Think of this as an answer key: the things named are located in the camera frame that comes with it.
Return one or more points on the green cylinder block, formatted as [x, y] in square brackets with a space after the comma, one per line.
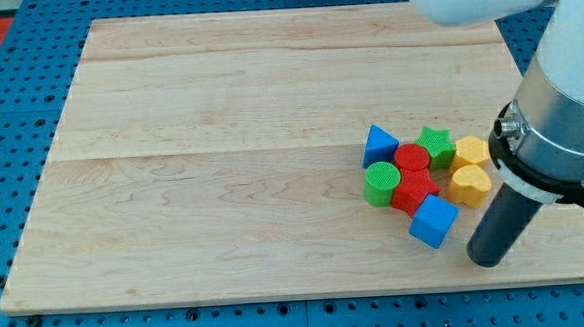
[381, 180]

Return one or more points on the red cylinder block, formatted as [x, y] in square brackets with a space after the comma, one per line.
[411, 157]

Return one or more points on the red star block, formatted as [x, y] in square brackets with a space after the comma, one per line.
[414, 187]

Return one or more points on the yellow hexagon block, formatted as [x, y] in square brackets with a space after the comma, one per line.
[470, 150]

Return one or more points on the blue cube block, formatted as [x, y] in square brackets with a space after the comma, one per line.
[433, 220]

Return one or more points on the wooden board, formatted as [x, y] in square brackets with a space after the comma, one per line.
[212, 159]

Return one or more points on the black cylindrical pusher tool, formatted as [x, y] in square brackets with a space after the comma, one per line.
[507, 216]

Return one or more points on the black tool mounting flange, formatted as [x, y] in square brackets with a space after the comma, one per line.
[538, 180]

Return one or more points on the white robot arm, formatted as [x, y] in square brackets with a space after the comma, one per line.
[556, 73]

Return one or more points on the blue triangle block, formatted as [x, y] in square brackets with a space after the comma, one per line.
[380, 146]

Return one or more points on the green star block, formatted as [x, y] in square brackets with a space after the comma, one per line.
[438, 144]

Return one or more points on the yellow heart block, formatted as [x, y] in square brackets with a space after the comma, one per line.
[469, 185]

